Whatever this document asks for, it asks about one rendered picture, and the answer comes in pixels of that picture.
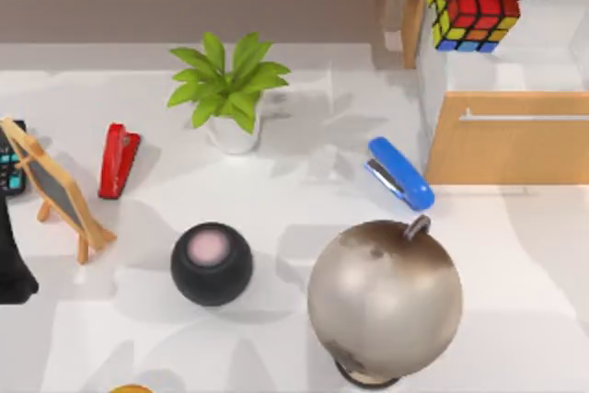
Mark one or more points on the multicoloured puzzle cube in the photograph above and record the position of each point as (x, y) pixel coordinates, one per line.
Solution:
(478, 15)

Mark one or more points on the wooden cupboard side panel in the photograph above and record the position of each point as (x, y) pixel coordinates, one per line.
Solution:
(413, 11)

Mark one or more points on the pale wooden drawer front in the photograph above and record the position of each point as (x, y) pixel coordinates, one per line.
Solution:
(506, 153)

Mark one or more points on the blue stapler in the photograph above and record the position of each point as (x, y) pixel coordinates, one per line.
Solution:
(400, 174)

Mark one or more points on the green plant in white pot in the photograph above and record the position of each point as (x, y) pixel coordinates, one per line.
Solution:
(230, 89)

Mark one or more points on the grey globe on black stand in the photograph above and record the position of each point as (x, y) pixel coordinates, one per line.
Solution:
(386, 296)

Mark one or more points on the black round speaker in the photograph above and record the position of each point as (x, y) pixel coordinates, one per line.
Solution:
(211, 269)

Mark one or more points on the red stapler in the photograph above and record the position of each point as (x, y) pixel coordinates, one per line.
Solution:
(118, 160)

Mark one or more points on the wooden framed blackboard easel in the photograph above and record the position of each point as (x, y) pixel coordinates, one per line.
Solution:
(50, 181)

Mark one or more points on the black calculator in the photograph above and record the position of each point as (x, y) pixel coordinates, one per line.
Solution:
(10, 167)

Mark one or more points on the orange round object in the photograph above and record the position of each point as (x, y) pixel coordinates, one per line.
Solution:
(131, 389)

